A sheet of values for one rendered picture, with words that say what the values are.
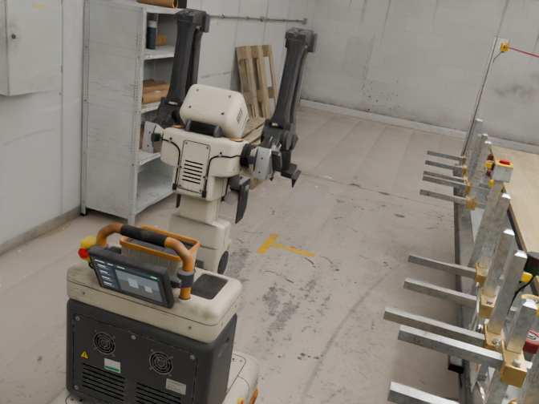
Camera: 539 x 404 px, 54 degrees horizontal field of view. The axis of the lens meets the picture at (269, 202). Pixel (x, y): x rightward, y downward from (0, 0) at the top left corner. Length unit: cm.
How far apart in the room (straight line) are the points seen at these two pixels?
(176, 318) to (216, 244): 40
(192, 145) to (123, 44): 194
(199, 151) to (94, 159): 221
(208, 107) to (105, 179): 220
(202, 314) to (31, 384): 119
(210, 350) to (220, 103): 83
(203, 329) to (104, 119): 245
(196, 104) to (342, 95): 789
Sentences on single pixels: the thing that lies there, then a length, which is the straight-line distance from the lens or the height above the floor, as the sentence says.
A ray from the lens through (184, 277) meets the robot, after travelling 159.
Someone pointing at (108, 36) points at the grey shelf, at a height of 134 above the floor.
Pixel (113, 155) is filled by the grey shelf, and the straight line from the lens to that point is 388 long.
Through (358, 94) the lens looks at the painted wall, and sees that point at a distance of 963.
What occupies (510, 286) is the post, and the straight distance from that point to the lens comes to 169.
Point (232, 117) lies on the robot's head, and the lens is 183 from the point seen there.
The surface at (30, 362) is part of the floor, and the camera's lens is 276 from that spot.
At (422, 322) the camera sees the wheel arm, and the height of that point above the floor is 86.
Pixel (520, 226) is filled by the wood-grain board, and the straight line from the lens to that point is 269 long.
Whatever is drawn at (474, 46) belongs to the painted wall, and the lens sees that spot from 948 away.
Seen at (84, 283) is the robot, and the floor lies 78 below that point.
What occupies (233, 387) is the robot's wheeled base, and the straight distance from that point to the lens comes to 218.
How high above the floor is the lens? 170
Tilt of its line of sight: 21 degrees down
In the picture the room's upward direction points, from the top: 9 degrees clockwise
